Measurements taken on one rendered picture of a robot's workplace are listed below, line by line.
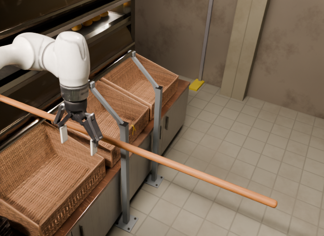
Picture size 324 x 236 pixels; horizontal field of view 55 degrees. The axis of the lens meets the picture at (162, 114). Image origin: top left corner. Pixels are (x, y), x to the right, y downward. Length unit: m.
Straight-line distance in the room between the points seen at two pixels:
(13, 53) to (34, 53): 0.06
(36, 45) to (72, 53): 0.14
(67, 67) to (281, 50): 3.10
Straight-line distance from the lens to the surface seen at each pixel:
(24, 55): 1.04
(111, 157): 2.02
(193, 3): 3.96
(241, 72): 3.83
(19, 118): 1.99
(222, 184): 1.21
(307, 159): 3.41
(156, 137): 2.42
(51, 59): 1.01
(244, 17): 3.61
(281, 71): 3.90
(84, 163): 2.09
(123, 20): 2.74
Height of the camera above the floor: 2.07
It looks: 36 degrees down
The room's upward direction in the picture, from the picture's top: 4 degrees clockwise
